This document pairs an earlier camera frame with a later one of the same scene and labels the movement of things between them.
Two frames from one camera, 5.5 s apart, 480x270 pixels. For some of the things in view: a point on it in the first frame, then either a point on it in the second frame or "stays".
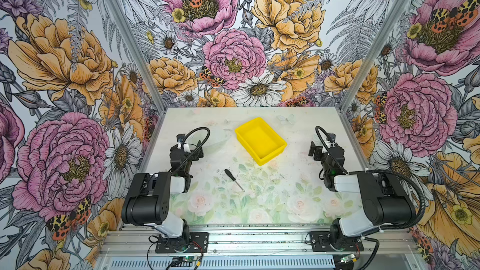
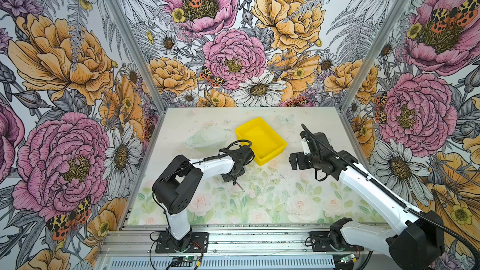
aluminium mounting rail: x=254 y=240 stays
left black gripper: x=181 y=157 → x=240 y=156
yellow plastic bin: x=260 y=140 stays
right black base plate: x=320 y=242 stays
